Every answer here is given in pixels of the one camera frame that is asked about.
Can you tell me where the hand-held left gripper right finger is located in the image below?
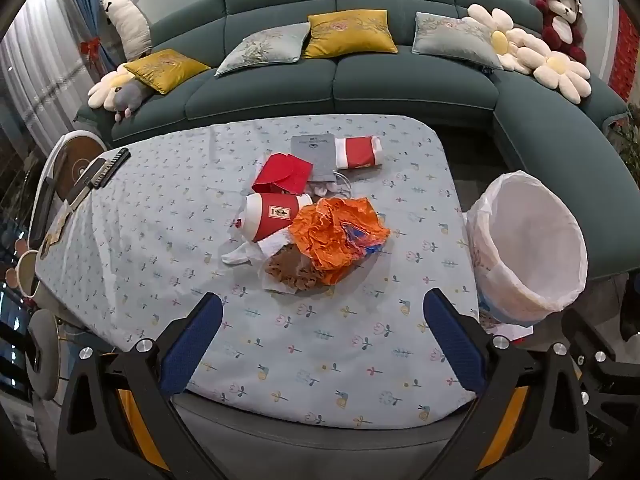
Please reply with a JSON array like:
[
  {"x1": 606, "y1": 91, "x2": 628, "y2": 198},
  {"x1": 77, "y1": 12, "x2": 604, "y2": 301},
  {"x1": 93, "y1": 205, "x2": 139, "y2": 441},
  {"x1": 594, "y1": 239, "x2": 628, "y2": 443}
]
[{"x1": 422, "y1": 289, "x2": 596, "y2": 480}]

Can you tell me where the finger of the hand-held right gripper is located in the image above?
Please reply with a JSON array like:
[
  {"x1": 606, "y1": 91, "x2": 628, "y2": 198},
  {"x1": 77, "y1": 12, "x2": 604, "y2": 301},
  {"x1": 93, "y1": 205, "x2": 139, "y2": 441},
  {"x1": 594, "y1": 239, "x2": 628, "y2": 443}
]
[{"x1": 561, "y1": 307, "x2": 623, "y2": 393}]

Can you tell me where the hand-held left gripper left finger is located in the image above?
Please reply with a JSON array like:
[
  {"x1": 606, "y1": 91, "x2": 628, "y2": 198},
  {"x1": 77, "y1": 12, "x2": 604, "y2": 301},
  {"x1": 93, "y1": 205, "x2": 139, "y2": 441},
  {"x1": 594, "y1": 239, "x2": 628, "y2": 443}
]
[{"x1": 57, "y1": 292, "x2": 223, "y2": 480}]

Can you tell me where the round bin with white liner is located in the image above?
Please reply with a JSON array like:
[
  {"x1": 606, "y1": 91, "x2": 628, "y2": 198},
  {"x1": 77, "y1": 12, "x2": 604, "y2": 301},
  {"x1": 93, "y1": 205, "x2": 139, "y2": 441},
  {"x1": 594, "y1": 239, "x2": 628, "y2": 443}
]
[{"x1": 466, "y1": 171, "x2": 588, "y2": 326}]

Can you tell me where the red paper cup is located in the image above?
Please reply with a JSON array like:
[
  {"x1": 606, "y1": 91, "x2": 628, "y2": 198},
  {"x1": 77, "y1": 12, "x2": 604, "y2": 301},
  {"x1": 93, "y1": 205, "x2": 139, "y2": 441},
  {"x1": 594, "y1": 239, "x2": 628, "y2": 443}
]
[{"x1": 242, "y1": 192, "x2": 314, "y2": 243}]

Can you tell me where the orange plastic bag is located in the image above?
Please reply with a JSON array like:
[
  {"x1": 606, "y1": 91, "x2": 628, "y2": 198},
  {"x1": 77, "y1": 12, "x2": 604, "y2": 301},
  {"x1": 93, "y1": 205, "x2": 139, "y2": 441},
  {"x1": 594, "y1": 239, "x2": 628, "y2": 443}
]
[{"x1": 291, "y1": 197, "x2": 391, "y2": 286}]

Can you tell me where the red paper box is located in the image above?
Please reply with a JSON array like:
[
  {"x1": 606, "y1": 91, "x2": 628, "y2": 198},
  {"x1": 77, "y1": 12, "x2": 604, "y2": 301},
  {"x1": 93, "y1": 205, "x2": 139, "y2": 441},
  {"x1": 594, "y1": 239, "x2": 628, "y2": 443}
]
[{"x1": 251, "y1": 154, "x2": 314, "y2": 196}]

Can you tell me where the blue printed plastic wrapper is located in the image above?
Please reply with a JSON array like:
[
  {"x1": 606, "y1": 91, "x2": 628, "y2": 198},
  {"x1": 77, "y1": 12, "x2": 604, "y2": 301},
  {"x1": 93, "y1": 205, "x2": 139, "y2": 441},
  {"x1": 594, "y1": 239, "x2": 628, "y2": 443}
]
[{"x1": 477, "y1": 300, "x2": 535, "y2": 343}]

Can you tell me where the floral light blue tablecloth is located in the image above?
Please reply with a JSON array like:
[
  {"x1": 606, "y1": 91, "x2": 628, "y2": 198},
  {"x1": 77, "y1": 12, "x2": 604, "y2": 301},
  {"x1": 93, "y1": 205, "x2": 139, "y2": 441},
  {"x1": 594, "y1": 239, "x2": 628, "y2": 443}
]
[{"x1": 34, "y1": 115, "x2": 483, "y2": 428}]

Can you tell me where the brown paper napkin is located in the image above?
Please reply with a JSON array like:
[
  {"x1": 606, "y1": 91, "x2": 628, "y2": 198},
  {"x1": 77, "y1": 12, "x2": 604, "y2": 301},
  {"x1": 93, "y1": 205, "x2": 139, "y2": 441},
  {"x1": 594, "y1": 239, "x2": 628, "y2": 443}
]
[{"x1": 264, "y1": 245, "x2": 326, "y2": 295}]

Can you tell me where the grey round stool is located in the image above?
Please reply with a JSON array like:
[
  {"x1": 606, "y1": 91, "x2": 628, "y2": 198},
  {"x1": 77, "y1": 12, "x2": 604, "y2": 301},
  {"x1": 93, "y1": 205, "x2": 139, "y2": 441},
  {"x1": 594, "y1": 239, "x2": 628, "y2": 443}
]
[{"x1": 27, "y1": 307, "x2": 63, "y2": 401}]

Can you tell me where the beige round cup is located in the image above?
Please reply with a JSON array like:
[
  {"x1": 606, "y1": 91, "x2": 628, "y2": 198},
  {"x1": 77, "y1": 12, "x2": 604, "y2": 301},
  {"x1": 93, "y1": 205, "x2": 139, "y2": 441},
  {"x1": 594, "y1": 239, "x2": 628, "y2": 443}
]
[{"x1": 15, "y1": 250, "x2": 42, "y2": 297}]

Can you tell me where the dark flat bar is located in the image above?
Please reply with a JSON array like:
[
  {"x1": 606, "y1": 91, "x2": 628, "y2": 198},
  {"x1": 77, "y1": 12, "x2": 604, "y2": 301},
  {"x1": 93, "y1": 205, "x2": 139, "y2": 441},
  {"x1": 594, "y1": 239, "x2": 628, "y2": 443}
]
[{"x1": 65, "y1": 157, "x2": 108, "y2": 203}]

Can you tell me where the black ribbed strip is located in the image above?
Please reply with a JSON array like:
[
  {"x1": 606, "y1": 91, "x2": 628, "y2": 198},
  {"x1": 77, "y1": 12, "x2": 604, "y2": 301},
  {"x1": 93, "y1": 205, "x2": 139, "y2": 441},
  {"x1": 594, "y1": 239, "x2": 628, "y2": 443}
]
[{"x1": 90, "y1": 148, "x2": 132, "y2": 189}]

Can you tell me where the green houseplant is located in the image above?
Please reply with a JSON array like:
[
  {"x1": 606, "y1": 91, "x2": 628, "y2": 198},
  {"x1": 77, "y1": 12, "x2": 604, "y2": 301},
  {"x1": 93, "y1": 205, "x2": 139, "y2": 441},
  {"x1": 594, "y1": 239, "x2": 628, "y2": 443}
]
[{"x1": 607, "y1": 105, "x2": 640, "y2": 186}]

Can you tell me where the dark green sectional sofa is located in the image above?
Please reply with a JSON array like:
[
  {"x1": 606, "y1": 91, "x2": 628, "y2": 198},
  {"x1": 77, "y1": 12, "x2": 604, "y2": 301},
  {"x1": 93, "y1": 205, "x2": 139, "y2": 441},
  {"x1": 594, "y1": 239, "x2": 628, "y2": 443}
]
[{"x1": 75, "y1": 0, "x2": 633, "y2": 281}]

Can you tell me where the grey mouse plush toy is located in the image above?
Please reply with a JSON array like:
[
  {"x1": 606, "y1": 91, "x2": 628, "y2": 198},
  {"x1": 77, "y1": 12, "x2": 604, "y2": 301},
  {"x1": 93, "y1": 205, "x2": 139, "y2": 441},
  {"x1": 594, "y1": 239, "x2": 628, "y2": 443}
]
[{"x1": 88, "y1": 65, "x2": 136, "y2": 109}]

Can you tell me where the yellow embroidered cushion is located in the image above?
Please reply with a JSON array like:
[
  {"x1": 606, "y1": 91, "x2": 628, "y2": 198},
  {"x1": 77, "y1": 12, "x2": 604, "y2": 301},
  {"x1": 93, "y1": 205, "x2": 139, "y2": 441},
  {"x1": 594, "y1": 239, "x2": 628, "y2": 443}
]
[
  {"x1": 303, "y1": 9, "x2": 398, "y2": 59},
  {"x1": 123, "y1": 49, "x2": 211, "y2": 95}
]

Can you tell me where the white daisy cushion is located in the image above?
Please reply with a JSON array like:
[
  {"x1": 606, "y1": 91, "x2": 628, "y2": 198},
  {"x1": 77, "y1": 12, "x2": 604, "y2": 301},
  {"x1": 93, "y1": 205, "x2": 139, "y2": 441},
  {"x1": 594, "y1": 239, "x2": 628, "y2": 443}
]
[
  {"x1": 462, "y1": 4, "x2": 538, "y2": 72},
  {"x1": 515, "y1": 35, "x2": 592, "y2": 106}
]

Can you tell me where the grey embroidered cushion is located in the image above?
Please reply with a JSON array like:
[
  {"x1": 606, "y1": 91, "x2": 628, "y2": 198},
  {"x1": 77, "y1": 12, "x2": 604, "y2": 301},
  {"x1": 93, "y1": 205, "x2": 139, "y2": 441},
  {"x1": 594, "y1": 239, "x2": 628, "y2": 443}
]
[
  {"x1": 412, "y1": 11, "x2": 503, "y2": 70},
  {"x1": 215, "y1": 22, "x2": 312, "y2": 77}
]

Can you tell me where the red curtain bow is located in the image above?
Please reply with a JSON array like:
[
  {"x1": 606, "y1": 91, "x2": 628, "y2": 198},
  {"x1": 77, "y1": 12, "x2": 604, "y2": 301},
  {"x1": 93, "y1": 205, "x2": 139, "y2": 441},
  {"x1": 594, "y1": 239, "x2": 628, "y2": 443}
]
[{"x1": 80, "y1": 35, "x2": 103, "y2": 68}]

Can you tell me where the white sheer curtain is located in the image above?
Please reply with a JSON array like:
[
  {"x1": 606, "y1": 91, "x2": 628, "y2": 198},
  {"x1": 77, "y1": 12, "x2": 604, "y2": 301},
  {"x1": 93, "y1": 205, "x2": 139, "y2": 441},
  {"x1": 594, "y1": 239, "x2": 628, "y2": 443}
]
[{"x1": 0, "y1": 0, "x2": 101, "y2": 151}]

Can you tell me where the white plush toy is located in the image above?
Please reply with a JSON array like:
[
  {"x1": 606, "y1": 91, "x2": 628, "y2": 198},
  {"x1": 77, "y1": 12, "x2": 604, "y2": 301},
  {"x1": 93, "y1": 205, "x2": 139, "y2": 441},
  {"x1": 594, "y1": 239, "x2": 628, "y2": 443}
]
[{"x1": 99, "y1": 0, "x2": 152, "y2": 61}]

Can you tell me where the red monkey plush toy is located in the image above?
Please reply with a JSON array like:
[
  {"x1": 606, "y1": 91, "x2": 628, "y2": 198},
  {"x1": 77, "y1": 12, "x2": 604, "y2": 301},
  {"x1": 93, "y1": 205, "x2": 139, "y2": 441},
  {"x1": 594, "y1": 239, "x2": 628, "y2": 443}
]
[{"x1": 536, "y1": 0, "x2": 587, "y2": 64}]

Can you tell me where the blue curtain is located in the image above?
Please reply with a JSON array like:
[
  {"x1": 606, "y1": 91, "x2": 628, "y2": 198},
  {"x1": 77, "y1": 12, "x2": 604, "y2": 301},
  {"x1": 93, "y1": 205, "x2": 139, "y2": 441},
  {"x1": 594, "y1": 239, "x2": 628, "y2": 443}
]
[{"x1": 65, "y1": 0, "x2": 118, "y2": 76}]

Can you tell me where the red wall decoration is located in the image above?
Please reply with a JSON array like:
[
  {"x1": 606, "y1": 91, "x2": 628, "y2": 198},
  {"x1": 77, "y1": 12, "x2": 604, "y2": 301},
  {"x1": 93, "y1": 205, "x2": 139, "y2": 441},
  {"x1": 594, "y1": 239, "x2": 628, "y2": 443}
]
[{"x1": 607, "y1": 7, "x2": 640, "y2": 101}]

